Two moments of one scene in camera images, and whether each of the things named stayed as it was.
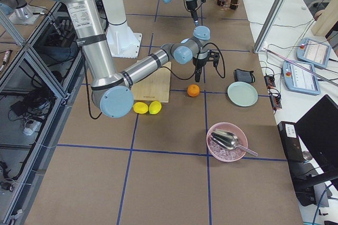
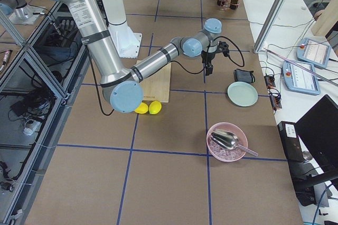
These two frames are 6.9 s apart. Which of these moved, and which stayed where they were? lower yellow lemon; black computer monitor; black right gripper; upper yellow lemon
Moved: black right gripper
Stayed: black computer monitor; upper yellow lemon; lower yellow lemon
